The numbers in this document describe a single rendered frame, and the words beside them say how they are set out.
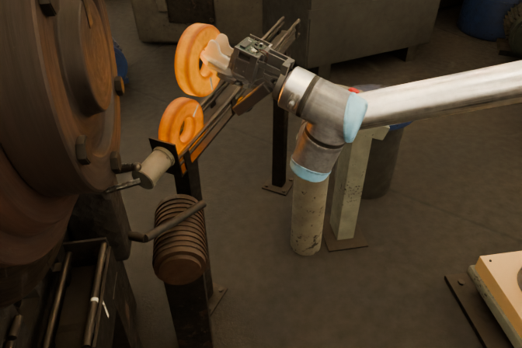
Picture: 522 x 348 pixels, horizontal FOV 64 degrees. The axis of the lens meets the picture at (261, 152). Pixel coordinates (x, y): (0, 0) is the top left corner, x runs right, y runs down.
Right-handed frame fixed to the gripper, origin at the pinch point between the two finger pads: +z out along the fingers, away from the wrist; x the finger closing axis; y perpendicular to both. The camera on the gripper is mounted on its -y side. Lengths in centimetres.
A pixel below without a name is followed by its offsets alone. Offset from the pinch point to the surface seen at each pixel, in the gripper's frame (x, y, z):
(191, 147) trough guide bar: 1.0, -26.6, -2.3
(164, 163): 11.5, -24.6, -1.2
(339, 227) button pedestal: -42, -74, -49
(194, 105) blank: -4.1, -18.0, 1.4
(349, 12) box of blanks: -182, -52, -2
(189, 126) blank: -2.9, -24.2, 1.1
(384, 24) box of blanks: -203, -59, -22
